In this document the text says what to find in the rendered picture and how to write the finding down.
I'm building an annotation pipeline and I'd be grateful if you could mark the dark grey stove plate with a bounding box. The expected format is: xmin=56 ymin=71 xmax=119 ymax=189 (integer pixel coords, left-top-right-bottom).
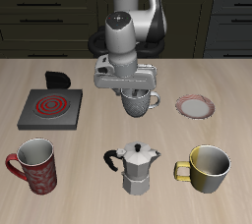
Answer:
xmin=17 ymin=88 xmax=84 ymax=132

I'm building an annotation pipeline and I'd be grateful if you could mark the white plate with red rim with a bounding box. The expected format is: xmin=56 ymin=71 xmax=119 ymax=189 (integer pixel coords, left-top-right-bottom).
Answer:
xmin=174 ymin=93 xmax=217 ymax=121

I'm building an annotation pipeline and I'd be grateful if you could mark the dark olive kitchen cupboard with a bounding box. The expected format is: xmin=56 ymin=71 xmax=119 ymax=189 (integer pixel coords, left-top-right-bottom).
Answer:
xmin=0 ymin=0 xmax=215 ymax=60

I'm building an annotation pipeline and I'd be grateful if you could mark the yellow and white mug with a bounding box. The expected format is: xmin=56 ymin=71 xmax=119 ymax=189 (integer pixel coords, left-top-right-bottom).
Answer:
xmin=173 ymin=144 xmax=232 ymax=195

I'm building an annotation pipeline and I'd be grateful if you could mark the red patterned mug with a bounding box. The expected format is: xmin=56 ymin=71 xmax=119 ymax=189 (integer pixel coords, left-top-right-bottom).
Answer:
xmin=4 ymin=138 xmax=59 ymax=196

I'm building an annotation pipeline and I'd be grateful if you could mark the round black stove knob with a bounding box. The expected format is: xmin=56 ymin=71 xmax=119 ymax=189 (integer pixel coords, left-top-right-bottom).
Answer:
xmin=44 ymin=70 xmax=72 ymax=90

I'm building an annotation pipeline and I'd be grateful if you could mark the silver moka pot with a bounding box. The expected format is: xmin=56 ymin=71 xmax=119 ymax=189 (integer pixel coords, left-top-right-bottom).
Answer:
xmin=102 ymin=140 xmax=162 ymax=196

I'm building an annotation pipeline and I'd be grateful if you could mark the dark grey kitchen cupboard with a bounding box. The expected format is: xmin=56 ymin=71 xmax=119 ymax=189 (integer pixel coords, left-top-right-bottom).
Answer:
xmin=202 ymin=0 xmax=252 ymax=60

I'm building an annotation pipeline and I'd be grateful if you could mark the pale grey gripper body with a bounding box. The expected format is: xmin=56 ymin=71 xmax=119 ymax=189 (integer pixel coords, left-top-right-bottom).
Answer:
xmin=93 ymin=64 xmax=158 ymax=91

